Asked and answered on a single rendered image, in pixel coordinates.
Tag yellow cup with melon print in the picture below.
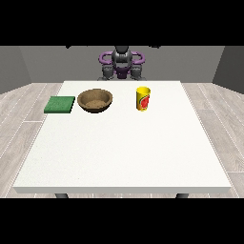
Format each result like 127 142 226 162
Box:
135 86 152 112

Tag brown wooden bowl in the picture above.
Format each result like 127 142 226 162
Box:
76 89 114 114

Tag green square pad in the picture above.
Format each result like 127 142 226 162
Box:
43 95 76 114

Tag grey robot trunk purple rings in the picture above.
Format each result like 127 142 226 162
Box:
96 46 148 82

